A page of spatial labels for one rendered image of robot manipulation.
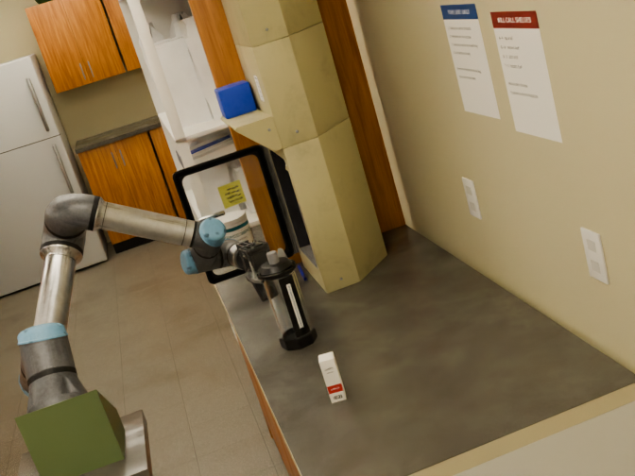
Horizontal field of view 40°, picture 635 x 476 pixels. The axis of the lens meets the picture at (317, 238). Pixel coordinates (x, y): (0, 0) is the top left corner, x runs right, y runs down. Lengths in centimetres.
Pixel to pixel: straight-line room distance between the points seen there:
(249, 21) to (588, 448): 142
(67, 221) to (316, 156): 73
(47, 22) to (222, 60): 491
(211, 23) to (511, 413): 160
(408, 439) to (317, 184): 99
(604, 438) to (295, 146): 121
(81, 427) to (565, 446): 107
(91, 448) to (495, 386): 93
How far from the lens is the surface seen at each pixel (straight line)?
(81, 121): 805
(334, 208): 259
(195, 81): 385
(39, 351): 217
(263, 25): 249
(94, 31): 767
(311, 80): 256
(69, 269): 245
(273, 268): 227
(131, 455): 214
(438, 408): 190
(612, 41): 160
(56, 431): 211
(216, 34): 284
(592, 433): 186
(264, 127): 251
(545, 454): 183
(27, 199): 749
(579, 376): 191
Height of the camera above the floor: 189
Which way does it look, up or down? 17 degrees down
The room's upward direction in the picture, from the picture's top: 17 degrees counter-clockwise
